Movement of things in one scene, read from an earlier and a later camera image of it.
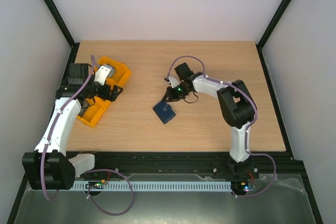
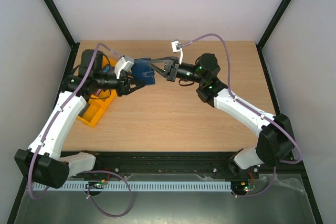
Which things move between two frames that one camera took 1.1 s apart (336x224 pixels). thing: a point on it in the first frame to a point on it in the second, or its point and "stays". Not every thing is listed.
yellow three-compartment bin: x=97 y=107 stays
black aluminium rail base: x=210 y=165 stays
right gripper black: x=171 y=94 to x=171 y=71
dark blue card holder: x=164 y=111 to x=142 y=72
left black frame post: x=55 y=12 stays
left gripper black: x=114 y=94 to x=124 y=84
